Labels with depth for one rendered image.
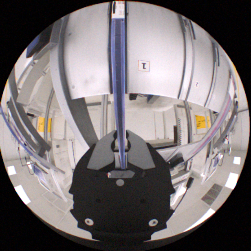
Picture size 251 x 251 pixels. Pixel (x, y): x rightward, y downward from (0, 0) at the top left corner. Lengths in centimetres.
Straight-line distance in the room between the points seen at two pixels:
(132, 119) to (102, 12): 195
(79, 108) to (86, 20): 16
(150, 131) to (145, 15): 205
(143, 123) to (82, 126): 188
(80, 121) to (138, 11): 22
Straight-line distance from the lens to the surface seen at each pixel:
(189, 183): 34
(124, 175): 37
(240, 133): 875
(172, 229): 230
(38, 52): 15
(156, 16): 16
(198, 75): 17
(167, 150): 28
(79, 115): 15
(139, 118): 199
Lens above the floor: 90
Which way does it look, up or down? 5 degrees down
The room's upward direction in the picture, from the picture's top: 179 degrees clockwise
